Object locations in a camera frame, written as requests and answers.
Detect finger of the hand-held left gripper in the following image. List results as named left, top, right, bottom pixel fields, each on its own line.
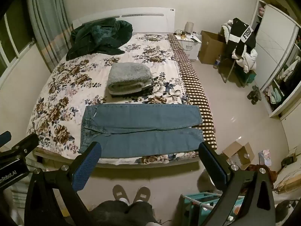
left=0, top=132, right=12, bottom=144
left=0, top=134, right=39, bottom=161

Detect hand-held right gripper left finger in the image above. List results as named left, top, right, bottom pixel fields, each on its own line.
left=24, top=142, right=102, bottom=226

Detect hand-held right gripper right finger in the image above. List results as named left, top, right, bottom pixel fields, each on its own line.
left=198, top=142, right=277, bottom=226

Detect blue denim pants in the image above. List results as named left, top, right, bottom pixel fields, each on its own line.
left=79, top=105, right=204, bottom=158

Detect small open cardboard box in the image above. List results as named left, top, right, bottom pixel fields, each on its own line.
left=222, top=142, right=255, bottom=170

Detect person's left slipper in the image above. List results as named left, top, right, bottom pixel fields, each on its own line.
left=112, top=185, right=130, bottom=204

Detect person's slipper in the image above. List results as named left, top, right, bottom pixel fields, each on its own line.
left=112, top=185, right=130, bottom=204
left=133, top=186, right=151, bottom=204

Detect teal storage rack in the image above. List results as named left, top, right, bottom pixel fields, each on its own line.
left=180, top=192, right=236, bottom=226

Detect person's legs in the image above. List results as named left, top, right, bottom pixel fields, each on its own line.
left=90, top=200, right=156, bottom=226

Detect brown cloth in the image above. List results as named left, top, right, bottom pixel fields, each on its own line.
left=247, top=164, right=279, bottom=184

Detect person's right slipper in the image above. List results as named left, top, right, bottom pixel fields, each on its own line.
left=133, top=186, right=151, bottom=204

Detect floral bedspread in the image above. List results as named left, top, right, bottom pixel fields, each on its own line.
left=25, top=33, right=218, bottom=169

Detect dark plush slipper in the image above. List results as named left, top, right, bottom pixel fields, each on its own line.
left=251, top=92, right=262, bottom=105
left=247, top=85, right=259, bottom=99

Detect brown checked blanket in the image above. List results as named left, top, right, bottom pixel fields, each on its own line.
left=167, top=34, right=218, bottom=150

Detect chair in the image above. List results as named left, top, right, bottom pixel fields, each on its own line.
left=217, top=25, right=257, bottom=86

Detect dark folded clothes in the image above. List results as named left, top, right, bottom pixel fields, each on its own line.
left=110, top=80, right=156, bottom=98

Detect window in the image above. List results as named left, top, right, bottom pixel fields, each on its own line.
left=0, top=0, right=36, bottom=76

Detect grey folded fleece garment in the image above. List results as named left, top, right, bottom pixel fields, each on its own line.
left=108, top=62, right=153, bottom=94

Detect large cardboard box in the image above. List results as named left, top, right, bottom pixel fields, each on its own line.
left=198, top=31, right=228, bottom=65

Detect white nightstand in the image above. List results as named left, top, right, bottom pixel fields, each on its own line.
left=180, top=33, right=203, bottom=62

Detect grey-green curtain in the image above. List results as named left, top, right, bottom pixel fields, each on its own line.
left=26, top=0, right=73, bottom=72

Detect dark green fleece blanket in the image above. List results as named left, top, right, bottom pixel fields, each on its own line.
left=66, top=18, right=134, bottom=61

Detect black and white jacket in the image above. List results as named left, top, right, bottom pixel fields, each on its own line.
left=232, top=18, right=257, bottom=60

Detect white wardrobe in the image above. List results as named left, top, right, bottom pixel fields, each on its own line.
left=250, top=0, right=301, bottom=118

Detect white headboard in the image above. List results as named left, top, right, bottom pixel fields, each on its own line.
left=72, top=7, right=176, bottom=34

